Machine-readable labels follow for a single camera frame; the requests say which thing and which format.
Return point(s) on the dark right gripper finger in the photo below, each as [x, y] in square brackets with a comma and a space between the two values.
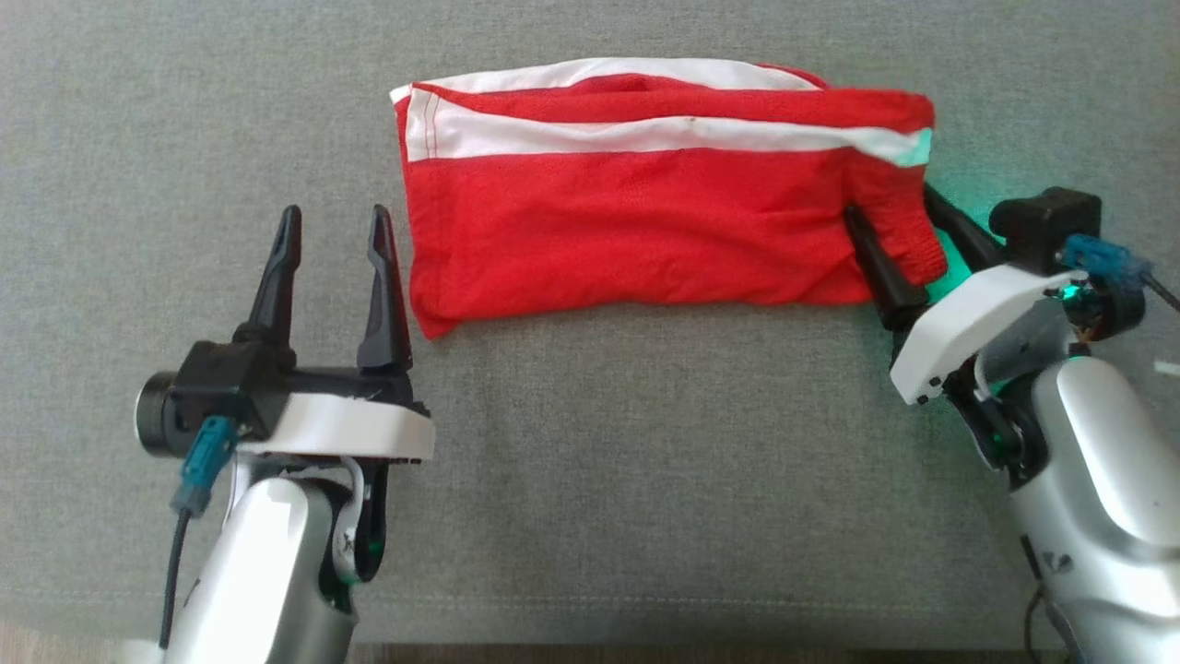
[973, 240]
[890, 281]

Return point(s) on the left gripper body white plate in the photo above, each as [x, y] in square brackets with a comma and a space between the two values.
[350, 429]

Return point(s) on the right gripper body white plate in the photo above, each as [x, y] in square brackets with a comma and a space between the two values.
[968, 323]

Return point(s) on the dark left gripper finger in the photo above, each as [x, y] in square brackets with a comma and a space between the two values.
[275, 295]
[385, 314]

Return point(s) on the red garment with white band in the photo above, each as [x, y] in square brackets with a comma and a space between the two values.
[645, 221]

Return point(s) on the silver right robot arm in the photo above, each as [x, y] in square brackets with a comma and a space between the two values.
[1097, 480]

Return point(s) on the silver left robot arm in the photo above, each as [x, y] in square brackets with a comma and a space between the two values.
[258, 572]

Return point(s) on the small white paper scrap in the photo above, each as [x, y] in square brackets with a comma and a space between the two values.
[1169, 368]

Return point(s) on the grey sofa seat cushion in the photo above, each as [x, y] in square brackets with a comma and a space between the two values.
[645, 461]

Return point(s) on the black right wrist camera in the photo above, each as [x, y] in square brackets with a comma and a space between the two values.
[1042, 226]

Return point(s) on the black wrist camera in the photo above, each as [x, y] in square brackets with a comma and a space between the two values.
[221, 387]
[1042, 226]

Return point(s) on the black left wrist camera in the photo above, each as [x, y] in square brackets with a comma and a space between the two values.
[221, 387]

